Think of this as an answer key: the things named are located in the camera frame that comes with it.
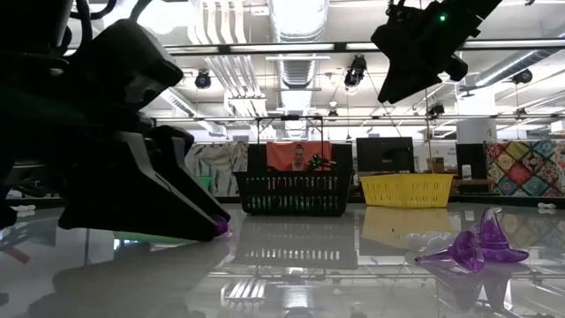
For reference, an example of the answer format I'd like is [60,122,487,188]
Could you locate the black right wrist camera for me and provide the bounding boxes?
[370,0,443,50]

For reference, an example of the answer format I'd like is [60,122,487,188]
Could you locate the orange cloth backdrop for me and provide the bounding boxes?
[266,140,333,171]

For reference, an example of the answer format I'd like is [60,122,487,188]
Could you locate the colourful patchwork quilt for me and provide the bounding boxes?
[484,140,565,198]

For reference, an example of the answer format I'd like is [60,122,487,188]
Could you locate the yellow plastic basket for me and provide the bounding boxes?
[359,173,456,209]

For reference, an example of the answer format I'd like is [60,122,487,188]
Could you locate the distant black robot gripper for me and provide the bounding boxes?
[307,153,337,171]

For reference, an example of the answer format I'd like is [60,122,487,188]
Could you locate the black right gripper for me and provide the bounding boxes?
[377,17,483,105]

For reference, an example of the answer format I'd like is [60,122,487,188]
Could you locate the black overhead frame bar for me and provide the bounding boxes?
[162,40,565,57]

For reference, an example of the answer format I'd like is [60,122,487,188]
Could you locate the marble patterned panel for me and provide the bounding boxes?
[187,141,249,198]

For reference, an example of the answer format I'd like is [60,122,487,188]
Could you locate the black computer monitor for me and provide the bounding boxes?
[356,137,416,174]
[456,143,488,180]

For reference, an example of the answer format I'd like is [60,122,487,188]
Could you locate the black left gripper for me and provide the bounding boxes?
[0,87,220,242]

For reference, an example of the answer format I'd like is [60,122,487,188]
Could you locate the purple and white toy pieces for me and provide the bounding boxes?
[478,207,531,265]

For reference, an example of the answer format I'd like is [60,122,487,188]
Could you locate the purple translucent witch hat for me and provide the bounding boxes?
[213,215,231,238]
[413,230,486,274]

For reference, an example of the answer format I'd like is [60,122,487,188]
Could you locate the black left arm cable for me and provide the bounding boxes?
[70,0,154,45]

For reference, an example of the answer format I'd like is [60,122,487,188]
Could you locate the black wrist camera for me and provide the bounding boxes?
[370,0,443,50]
[65,19,185,114]

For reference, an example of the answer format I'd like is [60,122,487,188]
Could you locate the person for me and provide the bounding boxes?
[284,143,313,171]

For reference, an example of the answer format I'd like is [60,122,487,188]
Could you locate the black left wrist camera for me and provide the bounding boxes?
[65,19,185,114]

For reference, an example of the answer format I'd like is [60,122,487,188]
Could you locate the black plastic basket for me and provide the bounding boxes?
[232,170,354,217]

